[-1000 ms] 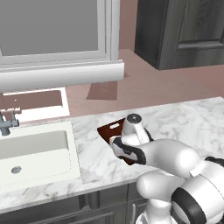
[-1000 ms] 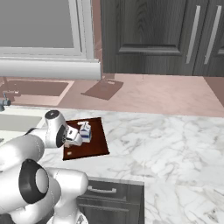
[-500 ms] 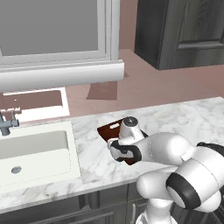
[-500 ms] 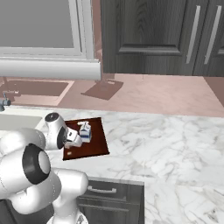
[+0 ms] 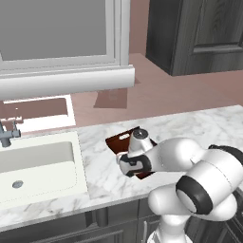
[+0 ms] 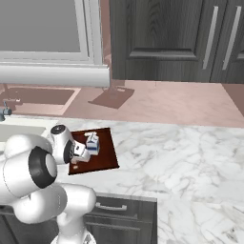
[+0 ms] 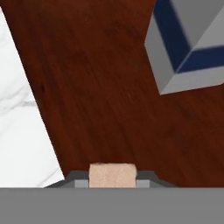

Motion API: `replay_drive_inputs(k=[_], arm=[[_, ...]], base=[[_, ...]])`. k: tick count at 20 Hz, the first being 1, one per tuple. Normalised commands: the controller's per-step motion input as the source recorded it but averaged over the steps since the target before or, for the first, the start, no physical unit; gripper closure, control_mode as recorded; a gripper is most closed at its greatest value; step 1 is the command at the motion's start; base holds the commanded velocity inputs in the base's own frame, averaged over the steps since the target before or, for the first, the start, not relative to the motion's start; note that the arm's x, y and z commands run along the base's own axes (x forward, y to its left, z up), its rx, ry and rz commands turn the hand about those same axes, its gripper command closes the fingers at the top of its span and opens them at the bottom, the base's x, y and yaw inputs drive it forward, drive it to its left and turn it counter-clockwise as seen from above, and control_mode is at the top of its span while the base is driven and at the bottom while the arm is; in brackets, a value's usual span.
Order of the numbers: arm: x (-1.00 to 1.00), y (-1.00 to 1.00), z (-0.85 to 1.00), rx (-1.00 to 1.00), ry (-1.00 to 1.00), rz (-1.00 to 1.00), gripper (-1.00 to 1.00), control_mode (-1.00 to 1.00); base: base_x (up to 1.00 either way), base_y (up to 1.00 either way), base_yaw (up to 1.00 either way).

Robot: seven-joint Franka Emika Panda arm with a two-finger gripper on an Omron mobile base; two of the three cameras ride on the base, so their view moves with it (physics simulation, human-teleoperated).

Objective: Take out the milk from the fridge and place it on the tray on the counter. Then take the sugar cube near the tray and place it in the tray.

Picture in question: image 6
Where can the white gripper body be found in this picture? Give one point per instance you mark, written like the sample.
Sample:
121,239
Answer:
83,155

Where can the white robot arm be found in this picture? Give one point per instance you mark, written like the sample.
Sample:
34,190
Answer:
28,187

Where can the white and blue milk carton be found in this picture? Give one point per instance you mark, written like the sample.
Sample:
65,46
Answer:
93,143

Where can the grey tap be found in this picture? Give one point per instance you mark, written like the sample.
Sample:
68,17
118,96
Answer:
5,111

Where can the wide dark wood cabinet door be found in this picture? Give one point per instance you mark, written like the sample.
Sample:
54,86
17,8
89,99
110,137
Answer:
158,38

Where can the narrow dark wood cabinet door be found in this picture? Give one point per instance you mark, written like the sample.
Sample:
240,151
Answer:
236,47

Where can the white framed window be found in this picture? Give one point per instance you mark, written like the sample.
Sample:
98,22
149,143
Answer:
41,25

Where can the dark base cabinet door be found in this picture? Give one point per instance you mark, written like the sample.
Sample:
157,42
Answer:
28,232

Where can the white sink basin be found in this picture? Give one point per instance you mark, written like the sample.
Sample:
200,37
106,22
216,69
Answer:
19,131

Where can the white window sill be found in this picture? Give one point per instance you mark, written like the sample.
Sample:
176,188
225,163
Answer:
54,75

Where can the dark plain drawer front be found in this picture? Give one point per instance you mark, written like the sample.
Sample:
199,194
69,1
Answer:
120,235

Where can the dark red tray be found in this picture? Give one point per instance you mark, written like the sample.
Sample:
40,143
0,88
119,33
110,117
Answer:
103,152

